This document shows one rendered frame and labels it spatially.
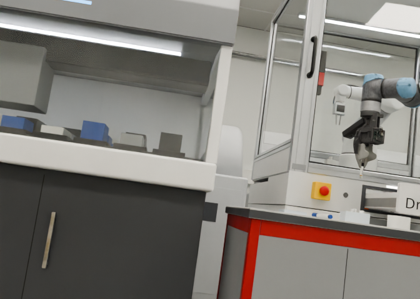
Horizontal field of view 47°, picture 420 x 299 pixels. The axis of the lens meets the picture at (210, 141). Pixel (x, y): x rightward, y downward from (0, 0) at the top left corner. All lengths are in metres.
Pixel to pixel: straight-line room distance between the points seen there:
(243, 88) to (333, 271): 4.10
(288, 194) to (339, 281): 0.64
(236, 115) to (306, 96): 3.27
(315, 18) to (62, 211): 1.34
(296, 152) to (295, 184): 0.14
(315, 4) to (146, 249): 1.28
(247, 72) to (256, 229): 4.15
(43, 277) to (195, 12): 1.12
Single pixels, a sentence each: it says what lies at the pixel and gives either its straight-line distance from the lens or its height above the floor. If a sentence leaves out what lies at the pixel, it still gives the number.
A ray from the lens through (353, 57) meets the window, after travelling 2.29.
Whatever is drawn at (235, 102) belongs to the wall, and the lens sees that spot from 5.41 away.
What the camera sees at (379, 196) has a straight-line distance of 2.07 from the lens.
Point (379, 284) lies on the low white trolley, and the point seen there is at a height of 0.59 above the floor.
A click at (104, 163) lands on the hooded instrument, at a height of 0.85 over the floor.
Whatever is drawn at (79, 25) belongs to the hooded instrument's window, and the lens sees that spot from 1.93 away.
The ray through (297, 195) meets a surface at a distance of 2.09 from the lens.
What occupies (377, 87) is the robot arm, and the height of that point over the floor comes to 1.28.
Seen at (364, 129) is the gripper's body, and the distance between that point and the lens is 1.93.
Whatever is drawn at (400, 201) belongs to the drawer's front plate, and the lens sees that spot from 1.88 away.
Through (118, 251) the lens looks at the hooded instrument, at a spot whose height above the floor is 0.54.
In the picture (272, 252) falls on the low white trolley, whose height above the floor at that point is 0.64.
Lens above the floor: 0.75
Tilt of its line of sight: 8 degrees up
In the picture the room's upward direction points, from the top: 8 degrees clockwise
